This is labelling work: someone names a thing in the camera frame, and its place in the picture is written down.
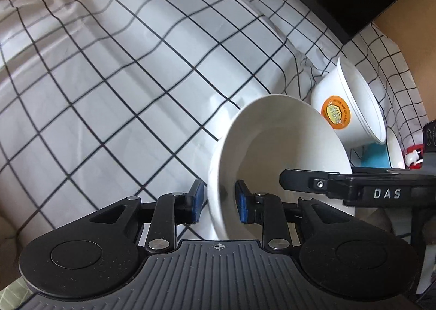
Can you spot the white plate with blue base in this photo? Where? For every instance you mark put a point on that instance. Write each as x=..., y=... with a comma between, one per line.
x=374, y=156

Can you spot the white checked tablecloth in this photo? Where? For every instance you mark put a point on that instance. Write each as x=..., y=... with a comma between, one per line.
x=102, y=92

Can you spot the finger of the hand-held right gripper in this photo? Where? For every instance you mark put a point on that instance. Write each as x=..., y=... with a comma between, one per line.
x=340, y=185
x=385, y=171

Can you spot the white paper cup orange label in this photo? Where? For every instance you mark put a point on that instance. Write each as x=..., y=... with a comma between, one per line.
x=344, y=92

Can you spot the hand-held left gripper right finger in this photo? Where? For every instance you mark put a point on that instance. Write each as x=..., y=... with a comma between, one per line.
x=242, y=205

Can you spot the plain white bowl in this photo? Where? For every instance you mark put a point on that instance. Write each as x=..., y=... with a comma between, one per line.
x=289, y=133

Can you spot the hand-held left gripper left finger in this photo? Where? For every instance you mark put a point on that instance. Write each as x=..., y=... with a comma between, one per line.
x=197, y=201

